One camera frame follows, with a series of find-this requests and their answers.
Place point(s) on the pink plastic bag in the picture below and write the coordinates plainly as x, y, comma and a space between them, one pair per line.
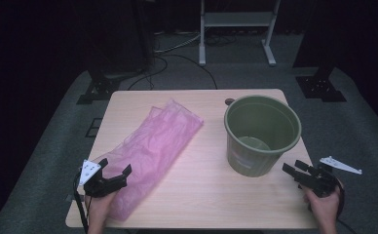
151, 152

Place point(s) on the person's left hand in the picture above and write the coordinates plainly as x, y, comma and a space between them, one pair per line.
101, 206

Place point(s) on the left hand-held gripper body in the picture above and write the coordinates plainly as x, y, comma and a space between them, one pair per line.
104, 187

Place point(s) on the black stand base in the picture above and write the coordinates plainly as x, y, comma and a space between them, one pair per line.
320, 87
99, 89

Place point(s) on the person's right hand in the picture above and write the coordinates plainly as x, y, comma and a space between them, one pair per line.
325, 208

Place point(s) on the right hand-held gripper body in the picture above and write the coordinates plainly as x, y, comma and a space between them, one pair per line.
320, 183

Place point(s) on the dark floor outlet box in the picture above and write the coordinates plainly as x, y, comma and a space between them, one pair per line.
94, 127

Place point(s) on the white metal stand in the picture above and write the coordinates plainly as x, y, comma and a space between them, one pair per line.
239, 19

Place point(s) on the green plastic bin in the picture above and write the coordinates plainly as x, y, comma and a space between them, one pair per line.
261, 136

